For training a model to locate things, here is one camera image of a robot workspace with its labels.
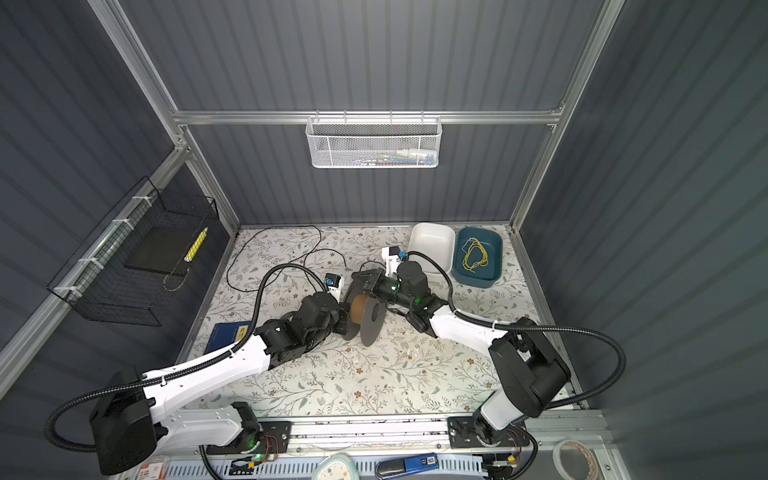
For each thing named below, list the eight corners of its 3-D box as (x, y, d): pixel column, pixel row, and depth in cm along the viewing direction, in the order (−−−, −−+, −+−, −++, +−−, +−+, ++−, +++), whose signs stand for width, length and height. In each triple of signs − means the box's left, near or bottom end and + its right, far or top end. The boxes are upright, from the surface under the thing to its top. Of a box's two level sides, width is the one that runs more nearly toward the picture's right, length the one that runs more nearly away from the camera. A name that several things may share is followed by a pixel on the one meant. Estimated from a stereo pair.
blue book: (207, 353, 90) (204, 350, 88) (219, 324, 96) (216, 321, 94) (242, 353, 90) (239, 350, 88) (252, 324, 96) (249, 321, 94)
